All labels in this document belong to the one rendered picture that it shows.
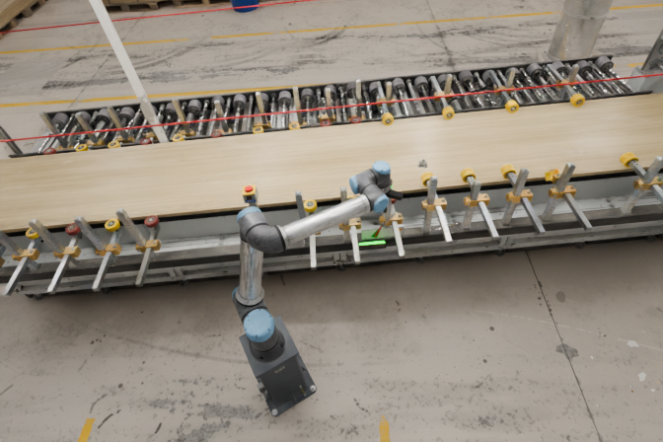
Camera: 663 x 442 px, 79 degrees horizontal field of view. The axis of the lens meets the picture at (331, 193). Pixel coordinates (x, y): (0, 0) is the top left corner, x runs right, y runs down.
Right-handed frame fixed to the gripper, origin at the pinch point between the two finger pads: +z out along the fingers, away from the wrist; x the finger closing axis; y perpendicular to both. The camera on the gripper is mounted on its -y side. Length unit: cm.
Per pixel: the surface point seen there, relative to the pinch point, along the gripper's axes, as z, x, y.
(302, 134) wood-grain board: 11, -92, 47
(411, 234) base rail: 30.8, -6.1, -18.8
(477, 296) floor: 101, 4, -70
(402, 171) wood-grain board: 10.8, -43.1, -18.4
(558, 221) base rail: 31, -5, -111
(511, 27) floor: 101, -410, -249
